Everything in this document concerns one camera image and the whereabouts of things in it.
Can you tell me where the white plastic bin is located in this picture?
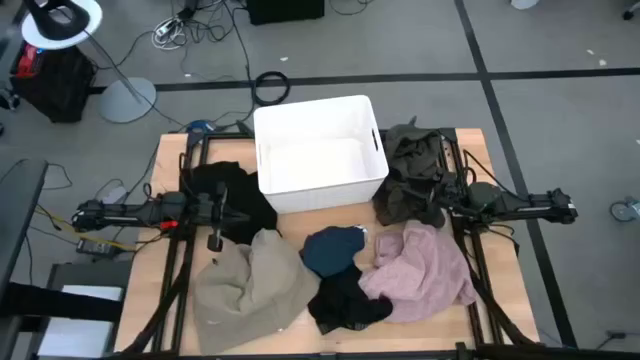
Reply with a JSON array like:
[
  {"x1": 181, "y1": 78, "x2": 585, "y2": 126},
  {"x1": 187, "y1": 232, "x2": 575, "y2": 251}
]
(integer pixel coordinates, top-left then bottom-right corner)
[{"x1": 253, "y1": 94, "x2": 390, "y2": 215}]

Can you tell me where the black power adapter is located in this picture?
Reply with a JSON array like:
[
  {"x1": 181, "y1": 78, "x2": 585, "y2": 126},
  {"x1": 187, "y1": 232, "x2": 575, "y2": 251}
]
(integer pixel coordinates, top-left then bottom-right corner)
[{"x1": 75, "y1": 237, "x2": 122, "y2": 261}]

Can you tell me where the white round pedestal table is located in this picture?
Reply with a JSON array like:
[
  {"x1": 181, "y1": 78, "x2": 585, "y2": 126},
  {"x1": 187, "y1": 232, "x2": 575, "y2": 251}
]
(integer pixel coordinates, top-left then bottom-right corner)
[{"x1": 20, "y1": 0, "x2": 158, "y2": 125}]

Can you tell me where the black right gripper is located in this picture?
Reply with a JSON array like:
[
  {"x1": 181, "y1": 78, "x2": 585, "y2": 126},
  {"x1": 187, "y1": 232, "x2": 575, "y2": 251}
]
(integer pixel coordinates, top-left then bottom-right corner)
[{"x1": 413, "y1": 172, "x2": 464, "y2": 214}]

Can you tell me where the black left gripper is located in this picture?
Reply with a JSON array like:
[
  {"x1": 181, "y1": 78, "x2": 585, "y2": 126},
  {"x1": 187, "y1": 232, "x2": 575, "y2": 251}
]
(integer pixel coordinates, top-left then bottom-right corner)
[{"x1": 197, "y1": 181, "x2": 251, "y2": 254}]

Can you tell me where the white cable bundle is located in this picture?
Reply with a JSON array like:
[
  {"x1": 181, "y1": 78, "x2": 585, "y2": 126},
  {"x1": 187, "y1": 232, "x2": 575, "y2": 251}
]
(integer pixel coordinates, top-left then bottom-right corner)
[{"x1": 151, "y1": 16, "x2": 189, "y2": 52}]

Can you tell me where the black metal table frame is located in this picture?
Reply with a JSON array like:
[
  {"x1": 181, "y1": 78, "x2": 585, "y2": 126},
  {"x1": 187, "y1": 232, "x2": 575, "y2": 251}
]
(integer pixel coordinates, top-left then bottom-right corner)
[{"x1": 122, "y1": 127, "x2": 540, "y2": 360}]

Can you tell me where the large black garment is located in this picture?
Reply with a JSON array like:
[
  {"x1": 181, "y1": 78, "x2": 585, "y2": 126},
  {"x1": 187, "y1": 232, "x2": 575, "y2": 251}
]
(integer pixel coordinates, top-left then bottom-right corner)
[{"x1": 182, "y1": 160, "x2": 279, "y2": 246}]

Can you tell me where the navy blue garment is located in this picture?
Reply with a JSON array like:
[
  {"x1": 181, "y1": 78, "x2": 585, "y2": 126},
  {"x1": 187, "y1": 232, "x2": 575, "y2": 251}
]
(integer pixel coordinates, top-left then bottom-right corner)
[{"x1": 299, "y1": 225, "x2": 368, "y2": 279}]

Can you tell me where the grey caster wheel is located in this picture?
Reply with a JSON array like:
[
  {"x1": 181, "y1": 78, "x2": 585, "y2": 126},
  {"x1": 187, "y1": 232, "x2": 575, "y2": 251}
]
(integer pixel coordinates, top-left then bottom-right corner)
[{"x1": 609, "y1": 196, "x2": 640, "y2": 224}]

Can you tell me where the coiled black cable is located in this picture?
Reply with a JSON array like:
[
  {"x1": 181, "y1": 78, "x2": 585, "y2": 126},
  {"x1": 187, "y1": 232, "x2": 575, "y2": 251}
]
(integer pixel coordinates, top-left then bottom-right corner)
[{"x1": 251, "y1": 70, "x2": 292, "y2": 108}]

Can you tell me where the black box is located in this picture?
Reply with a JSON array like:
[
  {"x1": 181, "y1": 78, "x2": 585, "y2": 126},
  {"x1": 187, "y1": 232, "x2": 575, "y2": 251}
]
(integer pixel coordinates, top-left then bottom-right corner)
[{"x1": 245, "y1": 0, "x2": 326, "y2": 26}]

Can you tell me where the red tool case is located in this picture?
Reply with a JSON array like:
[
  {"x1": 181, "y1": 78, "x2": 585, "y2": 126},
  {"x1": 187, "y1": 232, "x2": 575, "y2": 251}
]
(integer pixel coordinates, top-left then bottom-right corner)
[{"x1": 14, "y1": 43, "x2": 42, "y2": 79}]

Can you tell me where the grey cabinet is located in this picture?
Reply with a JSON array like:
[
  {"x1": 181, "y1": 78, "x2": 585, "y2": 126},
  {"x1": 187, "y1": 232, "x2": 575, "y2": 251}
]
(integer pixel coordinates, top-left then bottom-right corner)
[{"x1": 29, "y1": 261, "x2": 132, "y2": 360}]

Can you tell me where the pink garment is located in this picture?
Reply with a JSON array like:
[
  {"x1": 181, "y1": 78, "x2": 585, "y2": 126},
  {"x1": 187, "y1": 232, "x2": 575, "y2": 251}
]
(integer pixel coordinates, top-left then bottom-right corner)
[{"x1": 358, "y1": 219, "x2": 478, "y2": 324}]

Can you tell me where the black crate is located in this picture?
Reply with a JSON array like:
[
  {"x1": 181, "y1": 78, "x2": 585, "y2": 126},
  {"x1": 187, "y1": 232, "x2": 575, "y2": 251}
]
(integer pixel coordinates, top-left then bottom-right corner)
[{"x1": 9, "y1": 44, "x2": 97, "y2": 124}]

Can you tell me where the black garment with printed waistband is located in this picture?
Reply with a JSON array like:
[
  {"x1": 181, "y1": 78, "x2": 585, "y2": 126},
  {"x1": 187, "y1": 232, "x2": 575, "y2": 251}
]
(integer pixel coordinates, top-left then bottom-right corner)
[{"x1": 307, "y1": 264, "x2": 394, "y2": 335}]

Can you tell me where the dark olive garment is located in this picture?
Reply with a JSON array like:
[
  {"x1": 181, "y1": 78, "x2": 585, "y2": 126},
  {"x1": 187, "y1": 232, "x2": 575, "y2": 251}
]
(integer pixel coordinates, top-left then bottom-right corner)
[{"x1": 372, "y1": 117, "x2": 449, "y2": 229}]

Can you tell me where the beige garment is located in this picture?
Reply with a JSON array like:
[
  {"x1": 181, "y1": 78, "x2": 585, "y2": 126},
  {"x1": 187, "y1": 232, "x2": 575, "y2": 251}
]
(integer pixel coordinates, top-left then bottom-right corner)
[{"x1": 192, "y1": 228, "x2": 322, "y2": 356}]

